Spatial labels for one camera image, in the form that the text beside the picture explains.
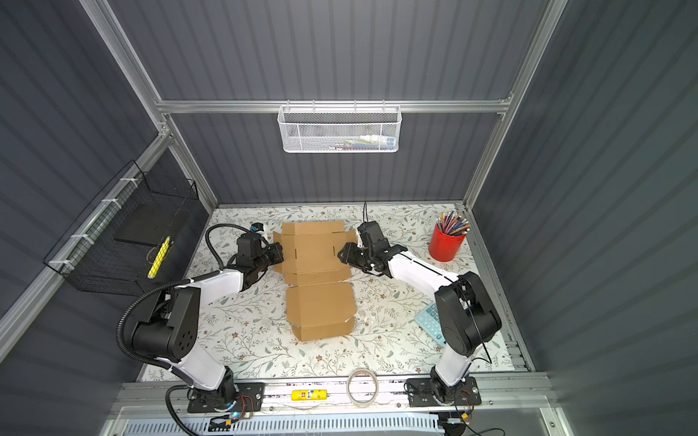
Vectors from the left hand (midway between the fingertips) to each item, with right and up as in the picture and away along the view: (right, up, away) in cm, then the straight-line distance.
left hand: (281, 246), depth 96 cm
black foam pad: (-35, +8, -16) cm, 39 cm away
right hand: (+23, -3, -7) cm, 24 cm away
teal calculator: (+50, -23, -9) cm, 56 cm away
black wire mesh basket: (-38, -1, -31) cm, 49 cm away
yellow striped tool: (-25, -1, -26) cm, 36 cm away
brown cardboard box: (+15, -19, -4) cm, 25 cm away
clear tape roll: (+28, -39, -19) cm, 52 cm away
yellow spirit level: (+14, -39, -23) cm, 47 cm away
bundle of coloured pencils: (+61, +8, +1) cm, 62 cm away
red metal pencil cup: (+59, -1, +3) cm, 59 cm away
